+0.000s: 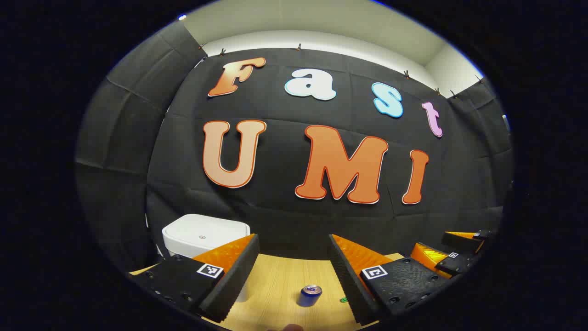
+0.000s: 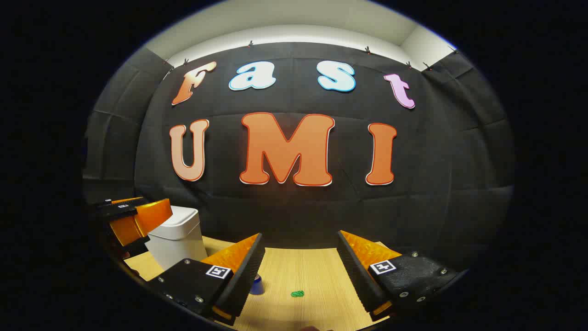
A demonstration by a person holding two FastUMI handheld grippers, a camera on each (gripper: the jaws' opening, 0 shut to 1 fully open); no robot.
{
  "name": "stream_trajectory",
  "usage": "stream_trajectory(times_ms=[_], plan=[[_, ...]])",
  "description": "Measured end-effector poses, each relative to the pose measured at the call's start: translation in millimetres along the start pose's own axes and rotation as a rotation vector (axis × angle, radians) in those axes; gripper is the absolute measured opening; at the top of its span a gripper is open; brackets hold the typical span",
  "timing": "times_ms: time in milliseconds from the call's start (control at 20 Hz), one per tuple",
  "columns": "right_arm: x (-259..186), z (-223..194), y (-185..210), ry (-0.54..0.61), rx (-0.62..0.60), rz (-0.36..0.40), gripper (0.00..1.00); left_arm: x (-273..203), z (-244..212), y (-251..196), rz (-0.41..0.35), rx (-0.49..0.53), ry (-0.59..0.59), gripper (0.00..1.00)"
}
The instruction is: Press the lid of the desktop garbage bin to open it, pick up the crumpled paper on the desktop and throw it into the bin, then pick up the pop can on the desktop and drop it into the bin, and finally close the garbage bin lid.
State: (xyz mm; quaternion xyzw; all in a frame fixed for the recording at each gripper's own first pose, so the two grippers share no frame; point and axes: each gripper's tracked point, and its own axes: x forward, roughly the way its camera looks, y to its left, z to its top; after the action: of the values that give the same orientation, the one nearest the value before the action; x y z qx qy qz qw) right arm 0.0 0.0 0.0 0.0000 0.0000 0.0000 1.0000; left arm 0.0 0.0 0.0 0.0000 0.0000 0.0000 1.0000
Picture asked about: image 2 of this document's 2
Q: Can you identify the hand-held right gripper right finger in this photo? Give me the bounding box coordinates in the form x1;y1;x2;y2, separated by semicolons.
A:
337;230;460;322

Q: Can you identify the black backdrop cloth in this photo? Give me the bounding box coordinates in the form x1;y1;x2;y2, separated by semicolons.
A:
82;41;515;272

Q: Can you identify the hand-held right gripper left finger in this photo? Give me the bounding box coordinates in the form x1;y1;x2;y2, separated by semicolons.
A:
147;233;266;327

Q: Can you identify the wooden desktop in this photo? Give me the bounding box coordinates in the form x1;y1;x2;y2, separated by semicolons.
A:
123;235;405;331

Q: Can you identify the white desktop garbage bin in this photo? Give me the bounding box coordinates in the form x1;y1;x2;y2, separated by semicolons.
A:
146;205;208;272

